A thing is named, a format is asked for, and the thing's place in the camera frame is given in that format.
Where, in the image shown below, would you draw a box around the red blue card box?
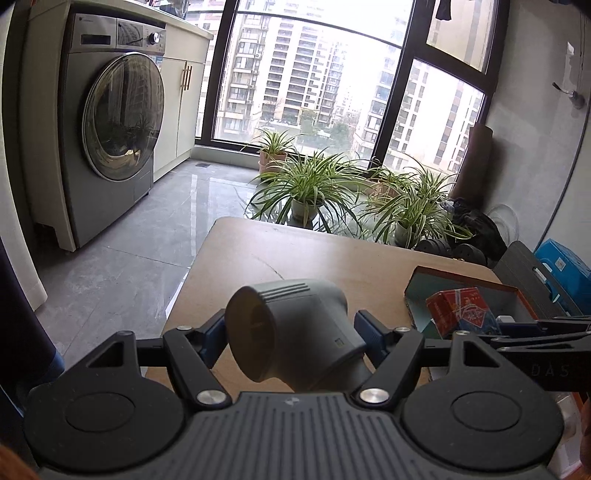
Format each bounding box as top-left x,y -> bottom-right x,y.
426,287 -> 500,338

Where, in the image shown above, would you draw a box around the grey angled camera device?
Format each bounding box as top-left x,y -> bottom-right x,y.
224,279 -> 372,392

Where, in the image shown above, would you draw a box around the white plug adapter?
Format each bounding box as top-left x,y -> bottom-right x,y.
496,315 -> 515,324

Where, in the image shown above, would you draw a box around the teal orange cardboard tray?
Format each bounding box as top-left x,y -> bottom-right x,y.
403,265 -> 591,480

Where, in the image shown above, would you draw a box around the blue box on chair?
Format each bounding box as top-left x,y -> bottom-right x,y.
535,239 -> 591,315

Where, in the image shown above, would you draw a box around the dark grey chair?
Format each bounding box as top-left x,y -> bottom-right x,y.
493,241 -> 583,319

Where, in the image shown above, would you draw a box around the black dumbbell weights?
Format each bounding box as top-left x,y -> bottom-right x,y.
414,239 -> 488,266

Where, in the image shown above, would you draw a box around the black bag on floor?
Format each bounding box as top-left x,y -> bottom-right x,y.
443,199 -> 507,268

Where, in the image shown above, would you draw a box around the right spider plant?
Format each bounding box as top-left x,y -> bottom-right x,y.
358,159 -> 473,249

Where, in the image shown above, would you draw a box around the dark brown rolled mat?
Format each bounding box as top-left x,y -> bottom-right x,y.
450,123 -> 493,206

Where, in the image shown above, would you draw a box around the large centre spider plant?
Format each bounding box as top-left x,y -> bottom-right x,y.
245,151 -> 367,233

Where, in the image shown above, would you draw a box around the small rear spider plant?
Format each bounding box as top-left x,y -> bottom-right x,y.
252,129 -> 297,174

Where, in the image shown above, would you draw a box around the silver front-load washing machine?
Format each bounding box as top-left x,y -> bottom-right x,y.
58,12 -> 165,247

